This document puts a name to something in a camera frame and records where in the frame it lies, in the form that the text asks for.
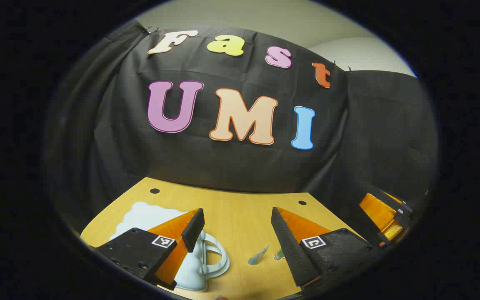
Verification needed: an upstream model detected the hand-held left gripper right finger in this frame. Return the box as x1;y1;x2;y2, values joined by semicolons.
271;206;384;294

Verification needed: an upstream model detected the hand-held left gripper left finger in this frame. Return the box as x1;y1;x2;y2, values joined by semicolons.
88;207;205;291

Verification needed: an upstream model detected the silver squeeze tube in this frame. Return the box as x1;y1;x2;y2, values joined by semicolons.
247;244;270;266

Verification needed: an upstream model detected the light blue suitcase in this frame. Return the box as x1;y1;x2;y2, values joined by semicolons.
110;202;230;292

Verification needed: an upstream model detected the black backdrop cloth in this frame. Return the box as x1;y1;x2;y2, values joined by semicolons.
44;21;438;250

